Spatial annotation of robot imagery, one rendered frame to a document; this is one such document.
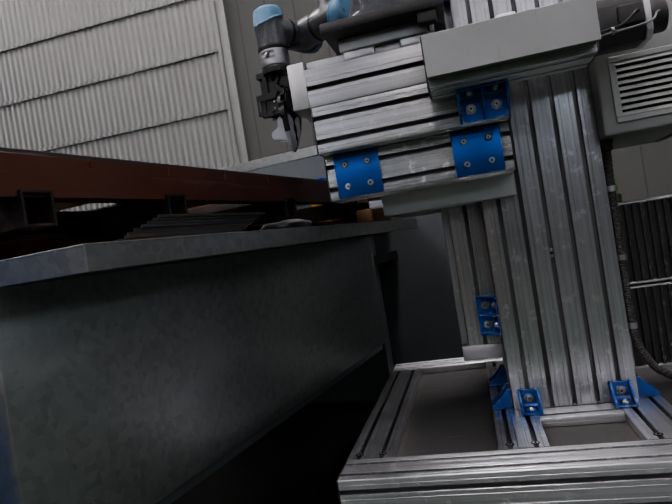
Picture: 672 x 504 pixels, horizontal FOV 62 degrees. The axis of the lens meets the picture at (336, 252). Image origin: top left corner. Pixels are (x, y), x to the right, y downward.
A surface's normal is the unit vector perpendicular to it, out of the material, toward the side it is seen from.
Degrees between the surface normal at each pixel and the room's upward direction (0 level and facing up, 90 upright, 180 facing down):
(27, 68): 90
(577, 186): 90
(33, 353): 90
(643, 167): 90
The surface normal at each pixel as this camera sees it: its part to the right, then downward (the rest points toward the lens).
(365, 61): -0.22, 0.05
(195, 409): 0.90, -0.14
